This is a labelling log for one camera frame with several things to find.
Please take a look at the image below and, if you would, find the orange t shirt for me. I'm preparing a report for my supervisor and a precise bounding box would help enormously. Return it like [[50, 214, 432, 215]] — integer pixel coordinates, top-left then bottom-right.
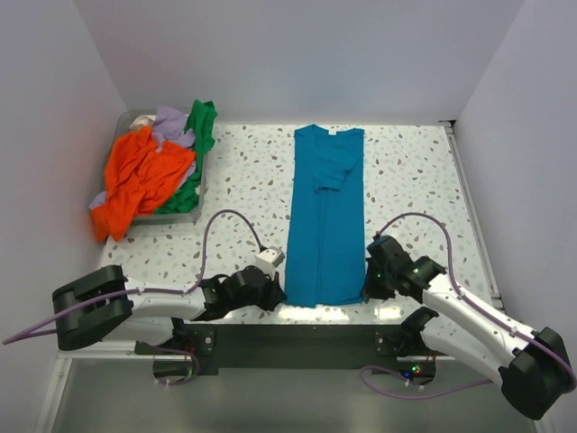
[[91, 126, 196, 242]]

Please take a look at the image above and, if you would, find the blue t shirt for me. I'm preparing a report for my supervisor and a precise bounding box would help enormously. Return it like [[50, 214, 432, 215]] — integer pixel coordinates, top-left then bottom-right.
[[285, 124, 365, 308]]

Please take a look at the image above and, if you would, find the purple cable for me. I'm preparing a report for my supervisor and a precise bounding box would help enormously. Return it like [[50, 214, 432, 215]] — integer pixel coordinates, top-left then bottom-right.
[[2, 209, 267, 385], [359, 211, 577, 401]]

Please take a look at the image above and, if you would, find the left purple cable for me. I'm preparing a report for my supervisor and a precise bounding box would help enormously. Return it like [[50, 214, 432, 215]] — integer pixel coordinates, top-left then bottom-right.
[[2, 209, 267, 385]]

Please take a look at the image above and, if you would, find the aluminium frame rail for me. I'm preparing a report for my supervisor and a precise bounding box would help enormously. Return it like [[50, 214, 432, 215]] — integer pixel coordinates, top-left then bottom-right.
[[57, 348, 185, 361]]

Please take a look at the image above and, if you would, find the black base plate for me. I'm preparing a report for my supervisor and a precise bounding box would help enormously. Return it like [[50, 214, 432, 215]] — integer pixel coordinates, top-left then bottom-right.
[[135, 322, 430, 375]]

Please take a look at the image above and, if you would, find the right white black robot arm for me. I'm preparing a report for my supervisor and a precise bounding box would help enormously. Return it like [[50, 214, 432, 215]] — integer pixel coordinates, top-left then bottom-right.
[[364, 235, 576, 420]]

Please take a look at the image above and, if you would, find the clear plastic bin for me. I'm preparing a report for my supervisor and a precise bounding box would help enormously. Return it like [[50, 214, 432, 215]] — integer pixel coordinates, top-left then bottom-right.
[[112, 109, 209, 226]]

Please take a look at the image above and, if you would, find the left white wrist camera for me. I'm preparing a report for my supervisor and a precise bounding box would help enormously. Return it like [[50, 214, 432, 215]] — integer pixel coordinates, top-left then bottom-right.
[[255, 247, 285, 278]]

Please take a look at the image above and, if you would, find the lilac t shirt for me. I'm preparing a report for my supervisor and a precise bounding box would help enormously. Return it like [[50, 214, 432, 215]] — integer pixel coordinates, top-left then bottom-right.
[[88, 106, 197, 211]]

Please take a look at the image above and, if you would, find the pale pink t shirt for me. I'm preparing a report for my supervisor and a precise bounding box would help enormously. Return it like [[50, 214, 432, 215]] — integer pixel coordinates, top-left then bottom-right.
[[130, 115, 156, 131]]

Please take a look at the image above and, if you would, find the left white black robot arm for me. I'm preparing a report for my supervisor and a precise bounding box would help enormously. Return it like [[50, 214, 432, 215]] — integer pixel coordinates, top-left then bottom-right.
[[52, 265, 287, 354]]

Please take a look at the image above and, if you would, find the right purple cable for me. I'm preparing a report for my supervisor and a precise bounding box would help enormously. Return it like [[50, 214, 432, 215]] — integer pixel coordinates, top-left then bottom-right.
[[359, 211, 577, 401]]

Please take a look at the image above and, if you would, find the green t shirt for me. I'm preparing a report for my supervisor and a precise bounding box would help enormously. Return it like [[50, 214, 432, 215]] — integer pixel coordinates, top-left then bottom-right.
[[154, 99, 217, 215]]

